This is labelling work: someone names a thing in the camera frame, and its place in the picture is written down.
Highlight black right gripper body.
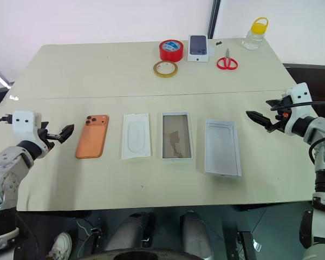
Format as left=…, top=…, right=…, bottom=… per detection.
left=274, top=103, right=291, bottom=134

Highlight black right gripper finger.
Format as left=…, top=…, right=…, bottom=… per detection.
left=265, top=98, right=288, bottom=107
left=245, top=110, right=278, bottom=133

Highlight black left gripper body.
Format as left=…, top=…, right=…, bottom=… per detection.
left=37, top=127, right=56, bottom=153

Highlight open white phone box base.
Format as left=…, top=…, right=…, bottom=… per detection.
left=161, top=111, right=194, bottom=162

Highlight closed phone box purple print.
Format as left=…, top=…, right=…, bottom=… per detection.
left=187, top=34, right=210, bottom=63

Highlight orange smartphone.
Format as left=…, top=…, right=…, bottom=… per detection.
left=75, top=114, right=110, bottom=160

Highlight white paper insert tray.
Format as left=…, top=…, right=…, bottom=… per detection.
left=121, top=113, right=152, bottom=161

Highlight clear jar yellow lid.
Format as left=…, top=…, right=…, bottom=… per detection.
left=241, top=16, right=269, bottom=51

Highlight dark vertical pole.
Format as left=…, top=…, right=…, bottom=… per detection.
left=206, top=0, right=222, bottom=40

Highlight white shoe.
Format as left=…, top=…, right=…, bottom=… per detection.
left=47, top=231, right=73, bottom=260

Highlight red tape roll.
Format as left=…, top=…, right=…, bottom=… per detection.
left=159, top=39, right=185, bottom=63

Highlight tan tape roll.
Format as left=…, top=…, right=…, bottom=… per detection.
left=153, top=60, right=179, bottom=79

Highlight grey rounded leg shell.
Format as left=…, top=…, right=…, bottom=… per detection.
left=105, top=212, right=155, bottom=253
left=179, top=210, right=215, bottom=260

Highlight dark round base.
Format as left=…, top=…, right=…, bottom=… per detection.
left=82, top=246, right=208, bottom=260

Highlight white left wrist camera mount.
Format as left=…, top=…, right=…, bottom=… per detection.
left=11, top=109, right=43, bottom=145

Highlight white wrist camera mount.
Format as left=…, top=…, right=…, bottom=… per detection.
left=282, top=82, right=314, bottom=137
left=11, top=109, right=43, bottom=145

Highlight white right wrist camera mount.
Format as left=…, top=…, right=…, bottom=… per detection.
left=282, top=82, right=314, bottom=137

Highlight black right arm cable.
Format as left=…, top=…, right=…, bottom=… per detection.
left=270, top=100, right=325, bottom=166

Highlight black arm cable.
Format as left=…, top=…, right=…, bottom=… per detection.
left=270, top=100, right=325, bottom=166
left=0, top=113, right=14, bottom=127

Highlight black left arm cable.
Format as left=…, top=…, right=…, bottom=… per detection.
left=0, top=113, right=14, bottom=127

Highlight red handled scissors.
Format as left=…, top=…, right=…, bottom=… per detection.
left=216, top=48, right=239, bottom=72

